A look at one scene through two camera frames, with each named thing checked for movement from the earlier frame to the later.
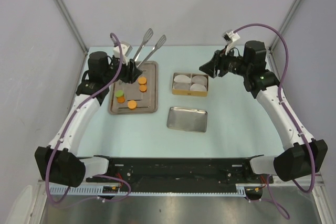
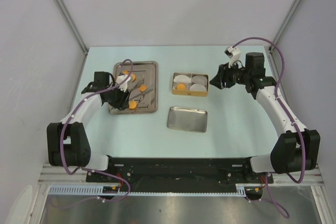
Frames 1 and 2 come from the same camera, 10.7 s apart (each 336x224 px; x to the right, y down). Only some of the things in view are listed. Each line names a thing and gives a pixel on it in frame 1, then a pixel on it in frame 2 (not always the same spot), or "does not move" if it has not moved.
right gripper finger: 211,63 to 219,73
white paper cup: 197,86 does not move
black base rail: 180,171 does not move
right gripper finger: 210,68 to 217,82
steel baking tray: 139,97 does not move
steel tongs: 147,36 to 139,96
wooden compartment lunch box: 188,92 does not move
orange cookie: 143,88 does not move
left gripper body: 112,73 to 117,98
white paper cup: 199,79 does not move
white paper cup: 182,78 does not move
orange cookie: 132,104 does not move
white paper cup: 184,86 does not move
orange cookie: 142,80 to 180,86
